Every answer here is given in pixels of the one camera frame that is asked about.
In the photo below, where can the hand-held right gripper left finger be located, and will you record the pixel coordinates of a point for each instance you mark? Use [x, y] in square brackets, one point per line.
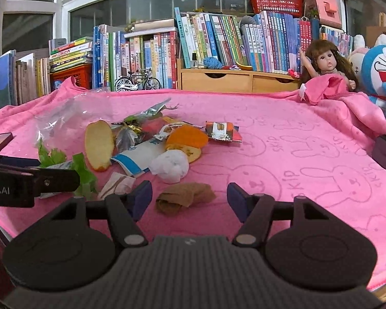
[141, 200]

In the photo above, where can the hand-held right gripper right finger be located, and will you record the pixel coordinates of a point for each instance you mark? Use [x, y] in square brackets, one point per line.
[236, 201]

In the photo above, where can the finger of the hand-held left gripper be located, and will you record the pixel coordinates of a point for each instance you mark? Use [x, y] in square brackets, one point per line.
[58, 180]
[16, 161]

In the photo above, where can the white tissue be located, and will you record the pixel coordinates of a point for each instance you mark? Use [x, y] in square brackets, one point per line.
[169, 166]

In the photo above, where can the blue white wrapper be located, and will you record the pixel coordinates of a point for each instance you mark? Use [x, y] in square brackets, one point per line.
[138, 156]

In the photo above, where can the clear plastic bag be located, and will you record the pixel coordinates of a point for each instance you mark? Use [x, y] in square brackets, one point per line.
[67, 116]

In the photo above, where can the gold foil wrapper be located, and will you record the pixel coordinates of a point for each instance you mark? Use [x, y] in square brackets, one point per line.
[130, 127]

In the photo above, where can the green lettuce leaf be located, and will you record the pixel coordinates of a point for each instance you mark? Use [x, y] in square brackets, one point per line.
[85, 173]
[51, 156]

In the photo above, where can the white brown paper wrapper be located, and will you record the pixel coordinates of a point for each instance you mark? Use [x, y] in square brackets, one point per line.
[117, 185]

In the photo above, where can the brown crumpled sock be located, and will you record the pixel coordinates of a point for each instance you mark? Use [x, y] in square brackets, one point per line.
[183, 198]

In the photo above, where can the apple slice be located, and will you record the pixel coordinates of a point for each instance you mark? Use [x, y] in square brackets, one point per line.
[99, 144]

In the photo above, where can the grey foil wrapper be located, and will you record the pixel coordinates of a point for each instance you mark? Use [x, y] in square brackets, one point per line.
[127, 140]

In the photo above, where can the yellow fruit slice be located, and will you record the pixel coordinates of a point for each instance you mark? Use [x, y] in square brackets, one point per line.
[193, 154]

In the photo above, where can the red orange snack packet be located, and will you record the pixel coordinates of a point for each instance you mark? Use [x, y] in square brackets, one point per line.
[223, 132]

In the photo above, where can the red wrapper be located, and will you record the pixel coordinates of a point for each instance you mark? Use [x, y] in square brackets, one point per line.
[154, 128]

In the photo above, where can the orange peel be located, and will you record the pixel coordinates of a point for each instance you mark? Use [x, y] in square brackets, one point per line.
[186, 136]

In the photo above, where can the row of worn books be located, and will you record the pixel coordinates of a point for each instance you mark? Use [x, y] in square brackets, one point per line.
[16, 80]

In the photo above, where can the pink rabbit print blanket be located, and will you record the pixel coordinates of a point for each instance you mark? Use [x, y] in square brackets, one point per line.
[276, 128]

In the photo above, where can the silver foil wrapper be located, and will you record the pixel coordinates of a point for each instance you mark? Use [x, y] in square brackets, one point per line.
[152, 111]

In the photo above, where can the red plastic crate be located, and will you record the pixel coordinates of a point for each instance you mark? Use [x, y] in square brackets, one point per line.
[72, 77]

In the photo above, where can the toy bicycle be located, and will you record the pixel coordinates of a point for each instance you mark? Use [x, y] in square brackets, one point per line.
[136, 82]

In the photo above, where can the stack of flat books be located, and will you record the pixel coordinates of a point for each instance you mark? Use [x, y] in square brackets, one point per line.
[72, 54]

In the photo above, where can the wooden drawer box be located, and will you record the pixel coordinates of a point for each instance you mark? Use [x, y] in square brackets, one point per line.
[234, 80]

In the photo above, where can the blue yarn ball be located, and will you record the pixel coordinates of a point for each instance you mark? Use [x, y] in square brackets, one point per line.
[213, 63]

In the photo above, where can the row of tall picture books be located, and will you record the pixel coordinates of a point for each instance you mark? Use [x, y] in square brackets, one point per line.
[135, 58]

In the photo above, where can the row of blue spine books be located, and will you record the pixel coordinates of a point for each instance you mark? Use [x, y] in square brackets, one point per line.
[244, 41]

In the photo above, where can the brown haired doll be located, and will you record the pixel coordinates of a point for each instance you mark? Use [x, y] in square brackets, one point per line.
[328, 59]

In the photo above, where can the white rabbit plush toy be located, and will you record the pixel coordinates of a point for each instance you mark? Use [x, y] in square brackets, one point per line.
[357, 61]

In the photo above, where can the blue cat plush toy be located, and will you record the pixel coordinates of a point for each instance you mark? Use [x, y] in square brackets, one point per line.
[381, 67]

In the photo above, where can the red plastic basket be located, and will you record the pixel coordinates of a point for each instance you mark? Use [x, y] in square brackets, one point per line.
[276, 3]

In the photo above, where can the brown cardboard box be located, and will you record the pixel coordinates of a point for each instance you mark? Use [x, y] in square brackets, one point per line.
[374, 37]

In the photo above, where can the pink cardboard house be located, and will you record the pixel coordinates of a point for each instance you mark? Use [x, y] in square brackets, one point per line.
[323, 3]

